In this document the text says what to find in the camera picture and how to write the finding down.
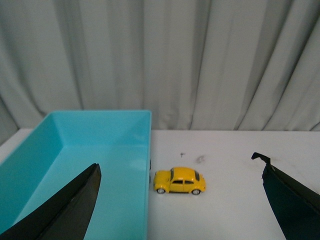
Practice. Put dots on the yellow beetle toy car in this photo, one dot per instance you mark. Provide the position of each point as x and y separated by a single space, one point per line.
179 180

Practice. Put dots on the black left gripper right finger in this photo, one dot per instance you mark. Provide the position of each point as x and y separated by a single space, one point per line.
295 206

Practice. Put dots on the light blue plastic bin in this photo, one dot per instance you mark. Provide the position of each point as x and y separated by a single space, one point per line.
66 143

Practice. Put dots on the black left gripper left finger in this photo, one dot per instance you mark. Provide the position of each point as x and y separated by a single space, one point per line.
64 216

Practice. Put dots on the grey-white curtain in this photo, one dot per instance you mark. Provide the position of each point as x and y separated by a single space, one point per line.
195 64

